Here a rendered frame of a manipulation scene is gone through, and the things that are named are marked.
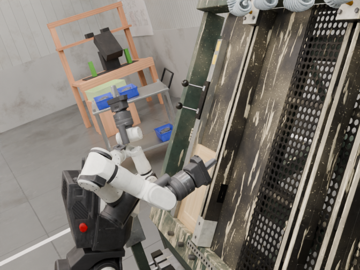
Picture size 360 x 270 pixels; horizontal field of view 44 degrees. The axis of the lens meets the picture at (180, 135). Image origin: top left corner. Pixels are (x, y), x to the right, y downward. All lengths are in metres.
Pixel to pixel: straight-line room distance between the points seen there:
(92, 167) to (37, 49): 9.55
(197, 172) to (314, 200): 0.42
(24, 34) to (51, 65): 0.89
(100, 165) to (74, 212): 0.43
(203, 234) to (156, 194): 0.59
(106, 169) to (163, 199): 0.22
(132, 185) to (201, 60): 1.19
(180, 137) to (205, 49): 0.51
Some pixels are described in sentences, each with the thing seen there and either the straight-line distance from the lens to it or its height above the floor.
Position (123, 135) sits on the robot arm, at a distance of 2.17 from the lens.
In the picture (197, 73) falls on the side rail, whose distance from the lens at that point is 2.53.
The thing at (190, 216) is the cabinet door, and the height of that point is 0.94.
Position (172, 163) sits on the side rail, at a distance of 2.56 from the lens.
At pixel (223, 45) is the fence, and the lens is 2.32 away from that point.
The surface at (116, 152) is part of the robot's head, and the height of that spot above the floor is 1.45.
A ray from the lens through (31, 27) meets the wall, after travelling 10.97.
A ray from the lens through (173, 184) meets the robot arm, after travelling 1.58.
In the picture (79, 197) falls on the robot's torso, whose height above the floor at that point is 1.35.
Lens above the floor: 2.02
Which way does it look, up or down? 18 degrees down
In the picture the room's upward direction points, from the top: 17 degrees counter-clockwise
